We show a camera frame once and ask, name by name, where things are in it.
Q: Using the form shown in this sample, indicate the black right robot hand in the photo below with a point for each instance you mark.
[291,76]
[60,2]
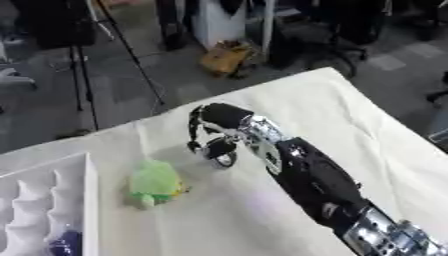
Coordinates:
[221,117]

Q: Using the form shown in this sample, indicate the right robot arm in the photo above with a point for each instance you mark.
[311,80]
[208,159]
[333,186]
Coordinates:
[318,176]

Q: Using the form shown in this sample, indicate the white box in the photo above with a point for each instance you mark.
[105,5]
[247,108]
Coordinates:
[46,206]

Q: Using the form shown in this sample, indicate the tan bag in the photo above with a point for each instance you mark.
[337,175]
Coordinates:
[226,57]

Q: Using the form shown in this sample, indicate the green turtle soft toy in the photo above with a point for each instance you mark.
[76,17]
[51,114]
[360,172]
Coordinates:
[154,182]

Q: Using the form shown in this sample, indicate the black tripod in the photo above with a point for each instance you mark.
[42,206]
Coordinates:
[87,63]

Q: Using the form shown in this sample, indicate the black office chair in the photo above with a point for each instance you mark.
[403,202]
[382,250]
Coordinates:
[344,33]

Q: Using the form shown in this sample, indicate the purple object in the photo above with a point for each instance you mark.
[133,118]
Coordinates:
[66,244]

